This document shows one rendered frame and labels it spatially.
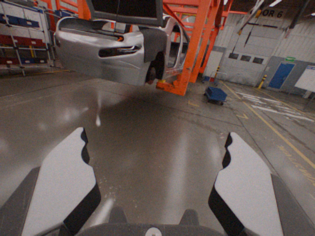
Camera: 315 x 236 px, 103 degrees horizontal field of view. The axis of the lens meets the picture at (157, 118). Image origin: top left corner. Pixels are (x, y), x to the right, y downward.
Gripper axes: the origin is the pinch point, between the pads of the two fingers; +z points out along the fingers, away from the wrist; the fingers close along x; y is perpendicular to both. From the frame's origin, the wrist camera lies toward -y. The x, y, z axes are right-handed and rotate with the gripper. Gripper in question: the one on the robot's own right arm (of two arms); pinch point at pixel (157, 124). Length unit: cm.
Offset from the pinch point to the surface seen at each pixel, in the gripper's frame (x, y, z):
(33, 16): -414, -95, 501
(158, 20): -4, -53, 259
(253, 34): 675, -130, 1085
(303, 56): 1026, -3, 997
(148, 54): -16, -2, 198
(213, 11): 146, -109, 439
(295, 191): 183, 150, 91
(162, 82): 10, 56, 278
